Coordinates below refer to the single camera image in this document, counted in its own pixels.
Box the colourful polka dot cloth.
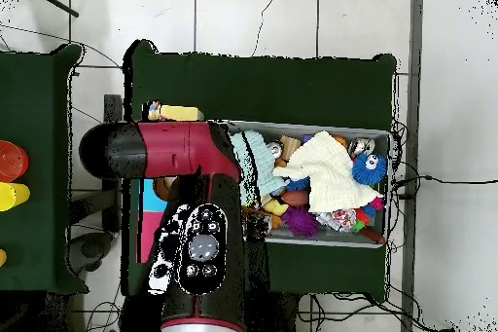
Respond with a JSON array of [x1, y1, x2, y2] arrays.
[[146, 100, 162, 122]]

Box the wooden box with three holes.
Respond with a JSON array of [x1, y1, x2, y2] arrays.
[[135, 102, 205, 265]]

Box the shallow clear mesh bin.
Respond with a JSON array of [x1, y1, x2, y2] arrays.
[[225, 119, 392, 249]]

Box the mint waffle cloth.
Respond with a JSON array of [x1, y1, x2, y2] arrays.
[[229, 129, 289, 208]]

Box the plain wooden block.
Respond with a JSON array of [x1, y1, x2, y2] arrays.
[[279, 134, 302, 162]]

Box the purple spiky toy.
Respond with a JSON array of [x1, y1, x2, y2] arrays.
[[280, 205, 321, 238]]

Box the dark green table cloth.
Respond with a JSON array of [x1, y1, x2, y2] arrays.
[[120, 38, 398, 304]]

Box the cream waffle cloth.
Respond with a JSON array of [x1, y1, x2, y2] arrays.
[[271, 129, 384, 214]]

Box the labelled tin can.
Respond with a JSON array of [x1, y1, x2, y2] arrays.
[[347, 136, 376, 158]]

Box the blue spiky ball with eyes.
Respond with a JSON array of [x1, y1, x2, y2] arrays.
[[350, 151, 387, 186]]

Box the black upright stand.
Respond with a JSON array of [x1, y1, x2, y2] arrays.
[[102, 93, 124, 234]]

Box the grey round base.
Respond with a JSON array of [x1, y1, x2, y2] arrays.
[[68, 231, 115, 275]]

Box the neighbouring green covered table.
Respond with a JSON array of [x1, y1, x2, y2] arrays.
[[0, 43, 90, 296]]

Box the red plastic cup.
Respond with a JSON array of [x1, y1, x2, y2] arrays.
[[0, 139, 29, 183]]

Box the yellow plastic cup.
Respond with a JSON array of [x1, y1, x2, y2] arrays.
[[0, 181, 31, 212]]

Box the dark tripod leg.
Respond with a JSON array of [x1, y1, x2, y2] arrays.
[[15, 0, 81, 18]]

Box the red wooden handle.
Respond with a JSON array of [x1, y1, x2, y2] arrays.
[[359, 226, 386, 245]]

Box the black power cable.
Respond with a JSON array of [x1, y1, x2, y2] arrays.
[[392, 174, 498, 199]]

